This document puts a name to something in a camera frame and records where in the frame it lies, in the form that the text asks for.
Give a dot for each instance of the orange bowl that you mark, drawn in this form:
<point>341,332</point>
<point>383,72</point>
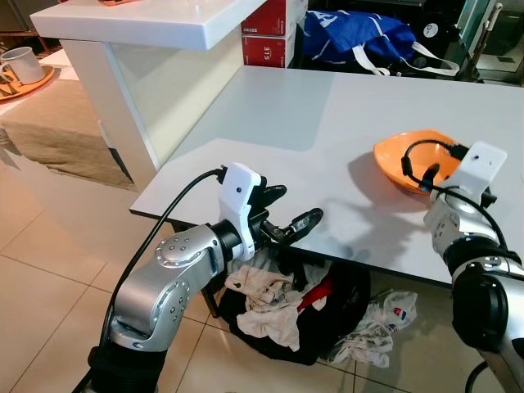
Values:
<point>393,160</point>

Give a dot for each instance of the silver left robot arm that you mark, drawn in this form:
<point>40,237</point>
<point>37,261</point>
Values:
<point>155,295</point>

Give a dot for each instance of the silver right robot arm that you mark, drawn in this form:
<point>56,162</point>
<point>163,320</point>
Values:
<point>483,303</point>

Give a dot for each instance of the red cloth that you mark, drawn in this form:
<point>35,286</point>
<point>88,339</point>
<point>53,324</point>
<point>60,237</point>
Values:
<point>318,295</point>

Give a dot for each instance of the beige cloth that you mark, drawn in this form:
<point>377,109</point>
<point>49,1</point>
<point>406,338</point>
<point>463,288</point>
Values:
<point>266,307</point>

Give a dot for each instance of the black laundry basket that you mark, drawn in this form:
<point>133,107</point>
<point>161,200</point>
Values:
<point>327,327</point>

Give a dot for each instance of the white plastic bag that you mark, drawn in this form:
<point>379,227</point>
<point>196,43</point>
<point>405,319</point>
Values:
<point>377,327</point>

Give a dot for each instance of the red cardboard box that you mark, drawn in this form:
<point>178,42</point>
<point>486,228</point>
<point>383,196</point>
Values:
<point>266,51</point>
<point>270,16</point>

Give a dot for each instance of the white counter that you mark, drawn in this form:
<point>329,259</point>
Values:
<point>147,49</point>

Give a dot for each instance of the grey beige placemat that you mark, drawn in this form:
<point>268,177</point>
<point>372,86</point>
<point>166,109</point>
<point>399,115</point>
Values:
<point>57,131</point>

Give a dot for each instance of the orange plate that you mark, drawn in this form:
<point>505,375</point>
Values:
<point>29,88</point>

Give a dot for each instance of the metal mug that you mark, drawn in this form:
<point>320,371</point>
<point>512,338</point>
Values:
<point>23,65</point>

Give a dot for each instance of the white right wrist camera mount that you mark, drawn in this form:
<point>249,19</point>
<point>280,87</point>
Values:
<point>479,168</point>

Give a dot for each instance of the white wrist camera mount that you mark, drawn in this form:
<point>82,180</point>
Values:
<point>239,192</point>
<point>479,168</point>

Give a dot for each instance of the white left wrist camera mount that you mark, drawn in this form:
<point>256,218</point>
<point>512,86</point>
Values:
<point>239,192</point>

